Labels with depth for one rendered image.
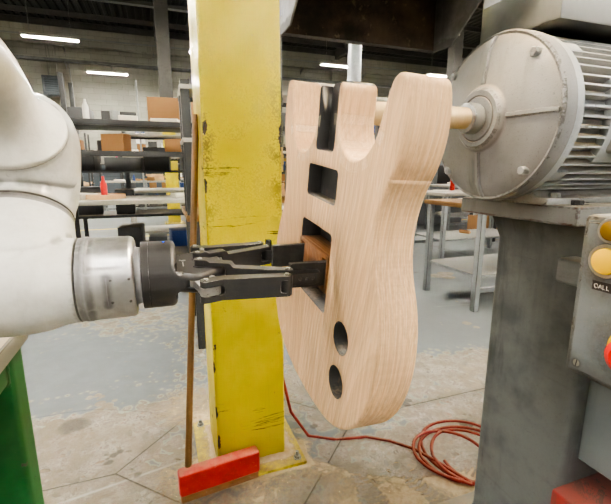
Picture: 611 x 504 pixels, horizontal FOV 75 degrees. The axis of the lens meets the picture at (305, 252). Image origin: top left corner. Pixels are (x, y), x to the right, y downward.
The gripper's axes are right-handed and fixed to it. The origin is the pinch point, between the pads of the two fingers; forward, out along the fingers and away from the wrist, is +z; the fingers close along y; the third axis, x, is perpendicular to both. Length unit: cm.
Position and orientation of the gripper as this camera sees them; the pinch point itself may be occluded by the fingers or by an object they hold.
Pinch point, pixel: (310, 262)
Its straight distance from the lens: 51.3
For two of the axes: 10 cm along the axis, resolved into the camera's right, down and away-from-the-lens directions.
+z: 9.4, -0.6, 3.4
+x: 0.5, -9.5, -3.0
